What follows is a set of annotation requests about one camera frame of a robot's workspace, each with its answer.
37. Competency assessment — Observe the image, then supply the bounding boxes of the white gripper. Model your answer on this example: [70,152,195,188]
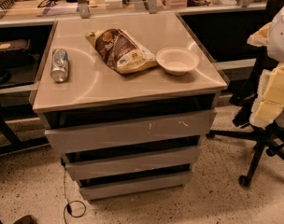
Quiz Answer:
[249,63,284,129]

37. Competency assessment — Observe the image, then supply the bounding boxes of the grey drawer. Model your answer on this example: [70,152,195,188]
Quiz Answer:
[65,146,200,180]
[79,171,192,201]
[45,109,216,154]

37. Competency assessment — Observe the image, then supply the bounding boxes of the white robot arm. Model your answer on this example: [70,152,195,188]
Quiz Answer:
[247,7,284,129]

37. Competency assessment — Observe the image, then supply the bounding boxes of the grey drawer cabinet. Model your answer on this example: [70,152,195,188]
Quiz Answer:
[33,13,227,188]

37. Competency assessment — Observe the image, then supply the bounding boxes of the black office chair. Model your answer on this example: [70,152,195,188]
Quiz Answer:
[207,0,284,188]

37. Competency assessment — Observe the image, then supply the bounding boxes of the white paper bowl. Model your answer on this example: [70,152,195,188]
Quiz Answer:
[156,47,200,76]

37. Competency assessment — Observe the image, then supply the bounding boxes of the brown chip bag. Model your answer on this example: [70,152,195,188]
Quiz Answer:
[85,28,157,75]

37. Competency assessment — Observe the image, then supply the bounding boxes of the silver soda can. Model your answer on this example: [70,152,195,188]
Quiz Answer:
[50,49,69,83]

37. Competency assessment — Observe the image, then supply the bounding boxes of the long background workbench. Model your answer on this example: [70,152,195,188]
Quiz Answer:
[0,0,269,28]

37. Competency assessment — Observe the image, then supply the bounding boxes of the black floor cable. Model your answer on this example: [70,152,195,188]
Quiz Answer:
[62,168,87,224]

